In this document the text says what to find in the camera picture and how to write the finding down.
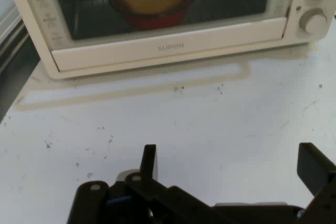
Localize cream glass oven door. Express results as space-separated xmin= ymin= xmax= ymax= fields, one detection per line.
xmin=15 ymin=0 xmax=290 ymax=73

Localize cream round oven knob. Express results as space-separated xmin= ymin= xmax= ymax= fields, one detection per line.
xmin=299 ymin=7 xmax=329 ymax=36

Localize cream white toaster oven body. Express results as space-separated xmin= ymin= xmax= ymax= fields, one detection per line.
xmin=2 ymin=0 xmax=336 ymax=81

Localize red baking dish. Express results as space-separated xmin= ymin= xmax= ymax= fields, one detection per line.
xmin=108 ymin=0 xmax=198 ymax=31

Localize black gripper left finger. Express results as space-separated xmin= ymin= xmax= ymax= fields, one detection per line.
xmin=67 ymin=144 xmax=219 ymax=224

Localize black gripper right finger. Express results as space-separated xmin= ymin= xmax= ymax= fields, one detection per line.
xmin=296 ymin=142 xmax=336 ymax=224

